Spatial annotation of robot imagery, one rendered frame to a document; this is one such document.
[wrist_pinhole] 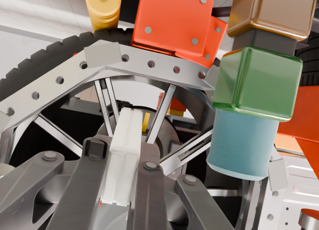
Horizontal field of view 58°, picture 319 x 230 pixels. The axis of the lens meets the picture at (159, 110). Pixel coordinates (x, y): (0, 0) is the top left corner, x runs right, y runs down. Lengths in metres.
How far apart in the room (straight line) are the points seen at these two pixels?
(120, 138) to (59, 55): 0.43
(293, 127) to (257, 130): 0.58
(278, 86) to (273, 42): 0.03
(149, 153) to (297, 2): 0.12
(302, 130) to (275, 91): 0.77
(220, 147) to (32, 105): 0.29
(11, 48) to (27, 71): 4.12
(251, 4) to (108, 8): 0.35
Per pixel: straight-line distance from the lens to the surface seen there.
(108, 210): 0.41
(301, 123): 0.95
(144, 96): 4.48
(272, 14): 0.18
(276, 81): 0.18
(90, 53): 0.48
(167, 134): 1.05
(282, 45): 0.19
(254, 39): 0.18
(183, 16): 0.50
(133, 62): 0.48
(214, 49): 0.52
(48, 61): 0.58
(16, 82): 0.59
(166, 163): 0.61
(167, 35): 0.49
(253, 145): 0.40
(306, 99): 0.96
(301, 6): 0.20
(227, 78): 0.19
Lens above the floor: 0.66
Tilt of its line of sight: 1 degrees up
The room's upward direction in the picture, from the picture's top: 169 degrees counter-clockwise
